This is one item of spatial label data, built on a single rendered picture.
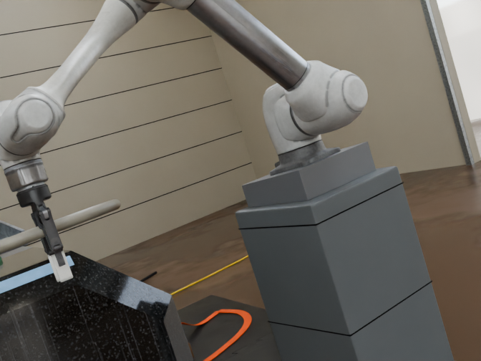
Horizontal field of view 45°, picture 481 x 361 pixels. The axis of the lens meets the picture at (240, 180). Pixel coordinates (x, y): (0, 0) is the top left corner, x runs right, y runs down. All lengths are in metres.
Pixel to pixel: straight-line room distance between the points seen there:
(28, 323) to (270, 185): 0.81
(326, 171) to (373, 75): 5.04
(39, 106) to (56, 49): 6.63
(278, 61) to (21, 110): 0.72
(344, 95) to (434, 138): 4.87
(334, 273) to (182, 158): 6.65
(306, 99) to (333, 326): 0.67
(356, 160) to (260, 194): 0.32
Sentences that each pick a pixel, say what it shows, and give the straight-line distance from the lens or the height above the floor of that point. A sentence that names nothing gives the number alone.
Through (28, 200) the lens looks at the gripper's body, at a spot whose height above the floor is 1.06.
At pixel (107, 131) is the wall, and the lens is 7.83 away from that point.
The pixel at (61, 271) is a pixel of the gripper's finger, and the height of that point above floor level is 0.87.
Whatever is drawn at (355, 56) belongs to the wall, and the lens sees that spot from 6.91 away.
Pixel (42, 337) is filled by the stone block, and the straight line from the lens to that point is 1.74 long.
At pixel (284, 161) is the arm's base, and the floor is 0.92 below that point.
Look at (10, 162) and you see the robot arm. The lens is 1.44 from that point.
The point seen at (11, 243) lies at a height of 0.97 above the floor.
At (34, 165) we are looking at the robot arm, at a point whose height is 1.13.
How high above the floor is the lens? 1.07
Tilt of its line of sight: 5 degrees down
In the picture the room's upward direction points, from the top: 18 degrees counter-clockwise
